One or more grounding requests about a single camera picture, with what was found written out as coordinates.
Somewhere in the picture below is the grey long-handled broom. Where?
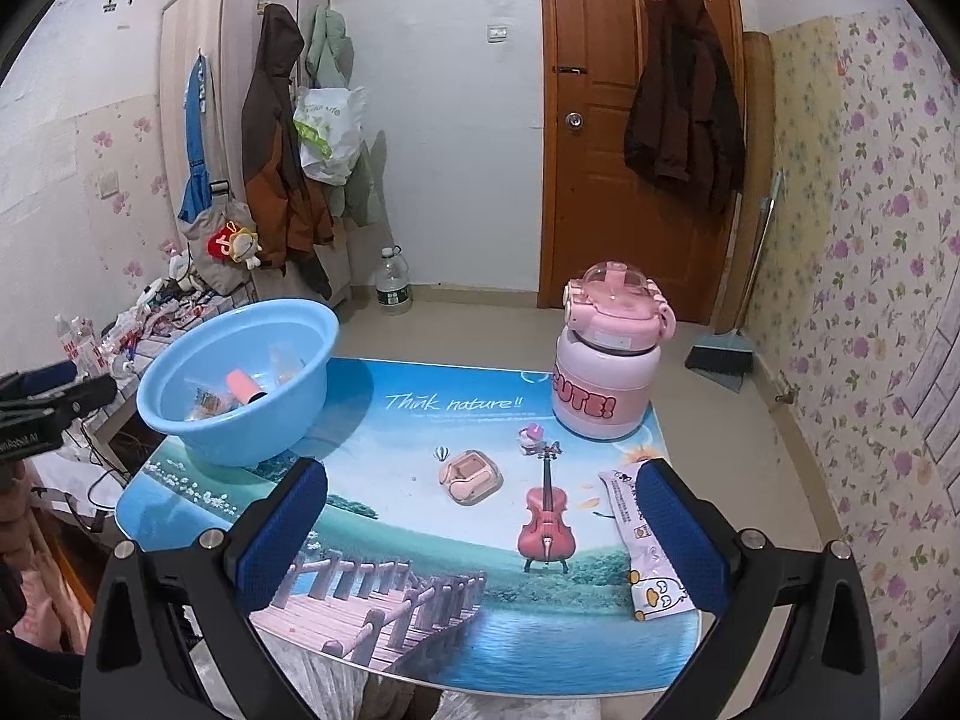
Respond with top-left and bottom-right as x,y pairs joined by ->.
685,172 -> 785,396

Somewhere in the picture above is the red and white plush toy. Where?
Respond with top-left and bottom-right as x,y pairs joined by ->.
206,221 -> 263,271

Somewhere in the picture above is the dark brown coat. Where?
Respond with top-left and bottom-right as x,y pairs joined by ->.
624,0 -> 747,215

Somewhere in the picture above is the pale green jacket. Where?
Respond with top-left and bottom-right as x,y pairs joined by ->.
304,4 -> 380,227

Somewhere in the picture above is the pile of small packets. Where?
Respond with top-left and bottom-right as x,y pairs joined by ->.
105,281 -> 226,346

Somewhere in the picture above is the pink water jug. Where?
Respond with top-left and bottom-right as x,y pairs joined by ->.
551,261 -> 678,441

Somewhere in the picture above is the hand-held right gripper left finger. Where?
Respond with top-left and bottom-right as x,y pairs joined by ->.
79,456 -> 331,720

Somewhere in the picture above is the brown hooded jacket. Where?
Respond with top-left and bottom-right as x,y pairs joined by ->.
240,2 -> 335,301

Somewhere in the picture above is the white plastic bag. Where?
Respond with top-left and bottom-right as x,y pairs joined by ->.
292,85 -> 368,187

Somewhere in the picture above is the pink earbud case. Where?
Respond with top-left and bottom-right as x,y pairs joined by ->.
439,448 -> 505,503

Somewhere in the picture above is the light wooden wardrobe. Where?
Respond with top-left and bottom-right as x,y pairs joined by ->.
157,0 -> 353,308

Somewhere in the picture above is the brown wooden door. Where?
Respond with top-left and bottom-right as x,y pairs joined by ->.
538,0 -> 751,323

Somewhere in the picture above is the large clear water bottle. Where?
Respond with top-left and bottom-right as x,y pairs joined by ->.
373,246 -> 413,316

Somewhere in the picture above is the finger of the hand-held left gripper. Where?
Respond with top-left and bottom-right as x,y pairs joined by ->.
0,360 -> 80,400
0,373 -> 119,425

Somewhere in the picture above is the silver printed snack packet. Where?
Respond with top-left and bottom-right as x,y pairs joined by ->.
598,465 -> 710,623

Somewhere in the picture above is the blue plastic basin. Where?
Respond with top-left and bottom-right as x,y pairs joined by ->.
136,298 -> 341,467

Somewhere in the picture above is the grey shoulder bag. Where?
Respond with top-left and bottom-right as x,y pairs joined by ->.
180,180 -> 260,297

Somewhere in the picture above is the pink cylindrical bottle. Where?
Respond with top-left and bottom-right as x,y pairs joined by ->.
227,369 -> 269,406

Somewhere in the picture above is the blue hanging garment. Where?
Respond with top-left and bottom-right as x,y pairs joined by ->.
178,52 -> 215,222

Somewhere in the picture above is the clear bread snack packet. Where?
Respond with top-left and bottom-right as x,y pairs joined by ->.
184,386 -> 237,421
270,345 -> 308,391

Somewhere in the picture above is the scenic print table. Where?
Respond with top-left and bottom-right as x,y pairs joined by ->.
116,356 -> 713,695

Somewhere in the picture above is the pink patterned cloth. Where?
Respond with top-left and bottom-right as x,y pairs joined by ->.
15,562 -> 91,653

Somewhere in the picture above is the grey brick wall sticker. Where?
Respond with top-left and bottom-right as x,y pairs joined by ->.
907,300 -> 960,466

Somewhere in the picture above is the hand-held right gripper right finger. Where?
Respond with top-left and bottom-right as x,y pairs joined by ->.
634,457 -> 880,720

